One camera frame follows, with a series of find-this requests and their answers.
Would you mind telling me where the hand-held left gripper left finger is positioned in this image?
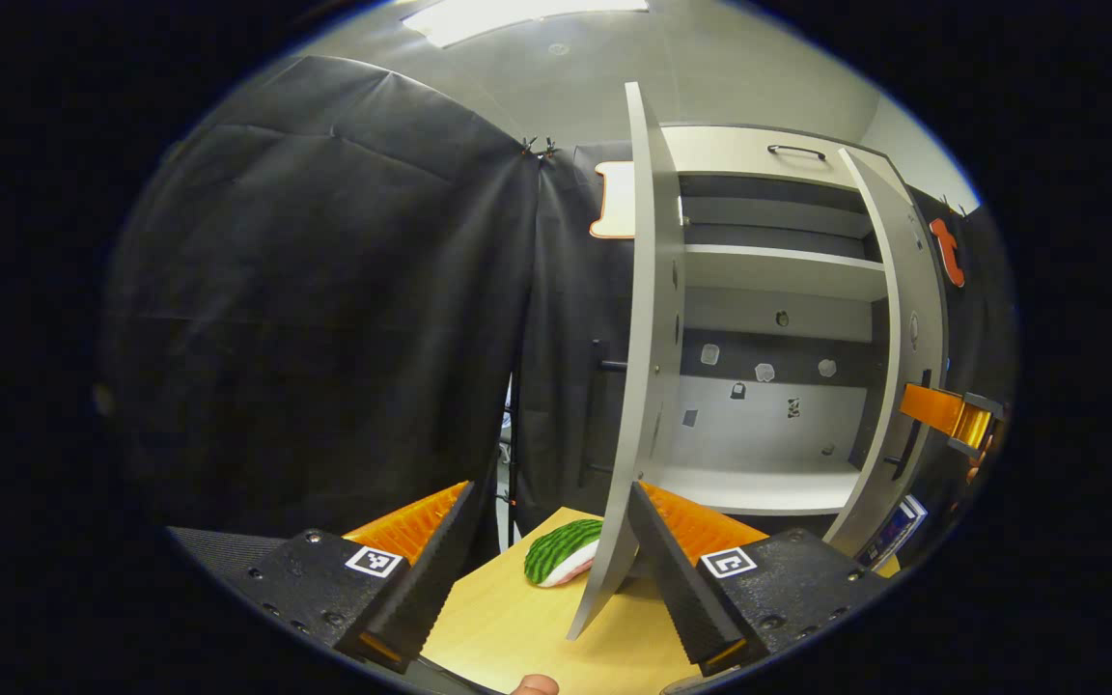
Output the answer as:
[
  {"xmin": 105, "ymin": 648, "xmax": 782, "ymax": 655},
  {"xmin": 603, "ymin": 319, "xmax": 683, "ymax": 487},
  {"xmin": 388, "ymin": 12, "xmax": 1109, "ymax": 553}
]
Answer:
[{"xmin": 228, "ymin": 481, "xmax": 486, "ymax": 675}]

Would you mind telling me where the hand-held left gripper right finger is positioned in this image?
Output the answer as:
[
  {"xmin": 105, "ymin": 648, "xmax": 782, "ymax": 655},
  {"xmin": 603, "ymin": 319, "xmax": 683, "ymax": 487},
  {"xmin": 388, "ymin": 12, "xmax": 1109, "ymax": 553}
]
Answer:
[{"xmin": 628, "ymin": 481, "xmax": 890, "ymax": 677}]

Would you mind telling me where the white cabinet door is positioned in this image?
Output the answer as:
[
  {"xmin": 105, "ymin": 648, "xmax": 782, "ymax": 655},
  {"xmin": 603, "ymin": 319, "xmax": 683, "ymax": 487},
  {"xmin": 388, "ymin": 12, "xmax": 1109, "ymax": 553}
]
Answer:
[
  {"xmin": 821, "ymin": 147, "xmax": 951, "ymax": 559},
  {"xmin": 566, "ymin": 82, "xmax": 687, "ymax": 643}
]

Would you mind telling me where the white cabinet shelf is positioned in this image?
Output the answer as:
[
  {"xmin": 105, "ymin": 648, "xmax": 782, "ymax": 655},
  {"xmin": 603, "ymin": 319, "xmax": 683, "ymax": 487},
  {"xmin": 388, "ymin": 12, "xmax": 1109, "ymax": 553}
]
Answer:
[
  {"xmin": 657, "ymin": 459, "xmax": 866, "ymax": 517},
  {"xmin": 681, "ymin": 244, "xmax": 890, "ymax": 302}
]

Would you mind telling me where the white cabinet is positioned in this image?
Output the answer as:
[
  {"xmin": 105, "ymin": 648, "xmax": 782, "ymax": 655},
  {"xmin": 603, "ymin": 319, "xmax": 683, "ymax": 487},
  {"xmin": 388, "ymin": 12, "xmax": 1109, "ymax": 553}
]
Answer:
[{"xmin": 657, "ymin": 124, "xmax": 916, "ymax": 518}]

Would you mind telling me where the white cabinet drawer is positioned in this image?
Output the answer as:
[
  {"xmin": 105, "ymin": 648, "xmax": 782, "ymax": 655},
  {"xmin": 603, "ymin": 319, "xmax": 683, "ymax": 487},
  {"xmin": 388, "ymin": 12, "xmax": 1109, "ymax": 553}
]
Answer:
[{"xmin": 660, "ymin": 125, "xmax": 909, "ymax": 206}]

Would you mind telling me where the watermelon slice toy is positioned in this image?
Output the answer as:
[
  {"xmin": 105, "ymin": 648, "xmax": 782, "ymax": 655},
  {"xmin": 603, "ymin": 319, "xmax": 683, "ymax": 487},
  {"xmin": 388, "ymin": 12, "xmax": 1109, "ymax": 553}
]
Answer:
[{"xmin": 524, "ymin": 518, "xmax": 605, "ymax": 587}]

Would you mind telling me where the blue cardboard box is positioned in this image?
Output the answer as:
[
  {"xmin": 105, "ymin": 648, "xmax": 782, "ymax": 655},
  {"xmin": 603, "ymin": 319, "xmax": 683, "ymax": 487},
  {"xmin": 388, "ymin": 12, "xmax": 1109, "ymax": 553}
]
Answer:
[{"xmin": 855, "ymin": 494, "xmax": 929, "ymax": 570}]

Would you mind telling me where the black backdrop cloth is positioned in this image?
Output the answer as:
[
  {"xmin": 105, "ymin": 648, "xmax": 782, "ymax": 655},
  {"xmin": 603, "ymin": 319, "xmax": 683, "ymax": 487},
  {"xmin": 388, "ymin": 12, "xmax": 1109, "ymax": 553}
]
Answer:
[{"xmin": 97, "ymin": 53, "xmax": 1015, "ymax": 542}]

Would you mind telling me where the black door handle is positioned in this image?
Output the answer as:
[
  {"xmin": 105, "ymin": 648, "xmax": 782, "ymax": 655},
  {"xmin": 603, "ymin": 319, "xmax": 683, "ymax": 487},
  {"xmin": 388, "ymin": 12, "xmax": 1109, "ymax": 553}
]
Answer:
[
  {"xmin": 580, "ymin": 338, "xmax": 630, "ymax": 488},
  {"xmin": 884, "ymin": 369, "xmax": 933, "ymax": 481}
]

